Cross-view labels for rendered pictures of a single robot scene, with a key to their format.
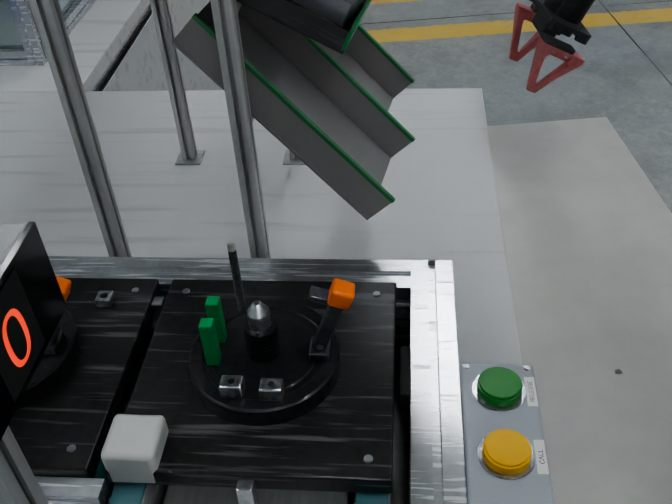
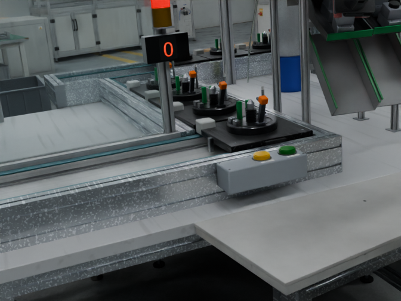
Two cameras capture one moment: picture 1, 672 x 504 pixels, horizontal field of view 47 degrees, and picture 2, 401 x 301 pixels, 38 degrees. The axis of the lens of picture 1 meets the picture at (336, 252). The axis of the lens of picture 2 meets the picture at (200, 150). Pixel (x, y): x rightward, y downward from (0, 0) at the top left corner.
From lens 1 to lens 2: 1.27 m
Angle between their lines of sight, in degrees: 58
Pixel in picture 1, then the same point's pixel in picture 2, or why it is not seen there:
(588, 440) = (319, 202)
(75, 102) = (273, 49)
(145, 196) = (328, 121)
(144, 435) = (206, 120)
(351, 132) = (360, 92)
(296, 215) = (359, 139)
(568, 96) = not seen: outside the picture
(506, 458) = (256, 154)
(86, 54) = not seen: hidden behind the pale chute
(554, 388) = (336, 193)
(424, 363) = (284, 143)
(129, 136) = not seen: hidden behind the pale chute
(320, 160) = (323, 86)
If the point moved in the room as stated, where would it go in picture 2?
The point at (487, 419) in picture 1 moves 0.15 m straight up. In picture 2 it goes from (273, 153) to (270, 93)
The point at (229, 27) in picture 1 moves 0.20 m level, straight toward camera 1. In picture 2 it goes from (302, 27) to (247, 37)
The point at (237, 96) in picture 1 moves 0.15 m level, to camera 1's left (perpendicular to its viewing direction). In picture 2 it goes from (302, 52) to (271, 48)
